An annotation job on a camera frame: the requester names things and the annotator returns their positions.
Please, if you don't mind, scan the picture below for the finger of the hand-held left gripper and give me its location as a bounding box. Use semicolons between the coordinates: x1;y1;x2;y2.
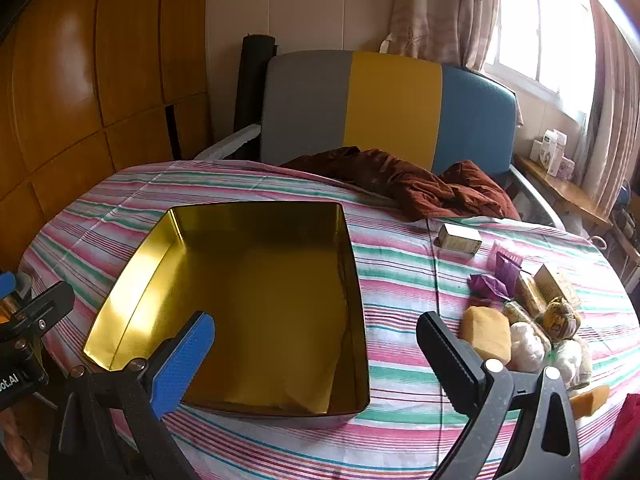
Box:
9;281;76;343
0;272;22;305

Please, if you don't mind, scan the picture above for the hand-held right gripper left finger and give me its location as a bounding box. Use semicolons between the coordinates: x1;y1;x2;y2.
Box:
57;310;217;480

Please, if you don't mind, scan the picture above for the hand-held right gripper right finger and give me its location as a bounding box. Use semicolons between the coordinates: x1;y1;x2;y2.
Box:
416;311;583;480

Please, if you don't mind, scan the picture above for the yellow sponge cake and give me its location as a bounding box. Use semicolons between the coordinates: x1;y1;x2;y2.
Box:
460;306;514;366

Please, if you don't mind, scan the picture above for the gold tin box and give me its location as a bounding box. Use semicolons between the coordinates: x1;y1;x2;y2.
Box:
82;201;372;420

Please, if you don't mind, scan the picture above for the person's left forearm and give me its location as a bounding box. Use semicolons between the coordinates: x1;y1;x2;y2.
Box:
0;410;33;480

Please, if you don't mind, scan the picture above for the yellow cake packet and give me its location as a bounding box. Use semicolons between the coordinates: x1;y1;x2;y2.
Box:
514;275;549;319

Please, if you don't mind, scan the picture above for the dark yellow snack packet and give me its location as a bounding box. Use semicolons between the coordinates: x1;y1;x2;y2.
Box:
534;297;584;344

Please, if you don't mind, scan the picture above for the small gold carton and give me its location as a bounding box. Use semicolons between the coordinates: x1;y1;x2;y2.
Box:
433;222;484;260

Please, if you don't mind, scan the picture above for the orange cake piece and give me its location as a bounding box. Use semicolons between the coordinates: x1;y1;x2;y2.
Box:
570;384;612;422

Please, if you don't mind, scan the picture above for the brown blanket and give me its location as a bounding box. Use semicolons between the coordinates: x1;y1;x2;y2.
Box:
281;146;521;222

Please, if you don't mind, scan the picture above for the red blanket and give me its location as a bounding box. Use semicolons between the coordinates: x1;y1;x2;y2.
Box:
581;392;640;480

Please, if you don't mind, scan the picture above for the wooden desk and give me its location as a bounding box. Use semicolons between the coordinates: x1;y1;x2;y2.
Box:
514;154;615;235

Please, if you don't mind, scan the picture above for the wooden wardrobe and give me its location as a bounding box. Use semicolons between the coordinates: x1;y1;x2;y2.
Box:
0;0;213;281

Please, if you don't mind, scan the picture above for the cluttered shelf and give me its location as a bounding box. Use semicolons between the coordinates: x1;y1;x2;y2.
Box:
597;180;640;301

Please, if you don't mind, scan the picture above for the tall white box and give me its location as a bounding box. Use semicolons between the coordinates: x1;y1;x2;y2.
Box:
542;129;569;178

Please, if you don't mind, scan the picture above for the grey yellow blue chair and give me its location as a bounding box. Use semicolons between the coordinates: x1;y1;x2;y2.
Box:
259;50;518;181

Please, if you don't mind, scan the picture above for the black rolled mat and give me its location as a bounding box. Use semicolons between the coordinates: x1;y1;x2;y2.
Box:
234;35;278;132

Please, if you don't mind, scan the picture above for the beige patterned curtain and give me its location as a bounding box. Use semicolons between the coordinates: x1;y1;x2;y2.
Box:
379;0;501;73
575;0;640;218

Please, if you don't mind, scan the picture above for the window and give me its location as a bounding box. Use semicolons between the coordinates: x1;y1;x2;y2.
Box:
485;0;598;111

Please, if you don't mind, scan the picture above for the grey bed rail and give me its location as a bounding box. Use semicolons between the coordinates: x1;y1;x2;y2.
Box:
507;165;567;229

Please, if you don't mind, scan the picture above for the white bed rail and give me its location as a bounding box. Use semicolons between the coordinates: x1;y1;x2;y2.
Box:
194;124;262;162

